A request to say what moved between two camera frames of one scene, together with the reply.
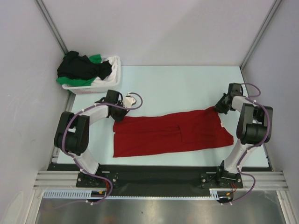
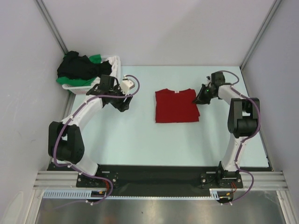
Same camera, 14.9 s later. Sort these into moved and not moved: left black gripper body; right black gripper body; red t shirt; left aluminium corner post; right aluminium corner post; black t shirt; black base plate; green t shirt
Moved: red t shirt; left black gripper body; right black gripper body
Not moved: left aluminium corner post; green t shirt; right aluminium corner post; black base plate; black t shirt
